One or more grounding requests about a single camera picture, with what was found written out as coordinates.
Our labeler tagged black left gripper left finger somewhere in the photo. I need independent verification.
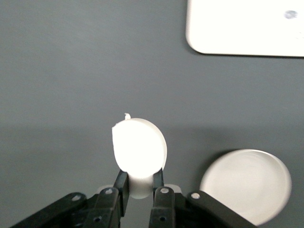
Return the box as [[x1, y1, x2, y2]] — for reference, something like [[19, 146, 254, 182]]
[[9, 170, 130, 228]]

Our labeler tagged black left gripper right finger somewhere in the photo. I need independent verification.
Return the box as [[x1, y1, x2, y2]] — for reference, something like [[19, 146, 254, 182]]
[[149, 167, 259, 228]]

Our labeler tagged white steamed bun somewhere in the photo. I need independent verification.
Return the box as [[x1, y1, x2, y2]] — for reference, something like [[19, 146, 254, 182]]
[[111, 113, 168, 200]]

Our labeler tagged round beige plate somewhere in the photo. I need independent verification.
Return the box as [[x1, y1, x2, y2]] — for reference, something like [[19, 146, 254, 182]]
[[199, 149, 292, 226]]

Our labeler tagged beige rectangular printed tray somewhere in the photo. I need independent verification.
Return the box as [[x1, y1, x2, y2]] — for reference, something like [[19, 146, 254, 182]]
[[185, 0, 304, 57]]

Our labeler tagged dark grey table mat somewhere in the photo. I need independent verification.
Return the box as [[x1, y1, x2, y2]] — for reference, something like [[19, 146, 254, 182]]
[[0, 0, 304, 228]]

